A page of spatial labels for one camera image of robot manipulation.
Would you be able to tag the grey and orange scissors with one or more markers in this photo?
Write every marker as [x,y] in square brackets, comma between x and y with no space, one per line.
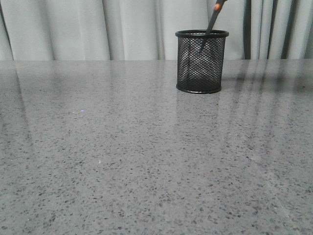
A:
[217,9]

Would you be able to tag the black mesh pen bucket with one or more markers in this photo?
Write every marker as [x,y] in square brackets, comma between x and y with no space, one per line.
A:
[200,60]

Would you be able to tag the grey pleated curtain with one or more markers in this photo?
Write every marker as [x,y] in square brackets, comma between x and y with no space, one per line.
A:
[145,29]

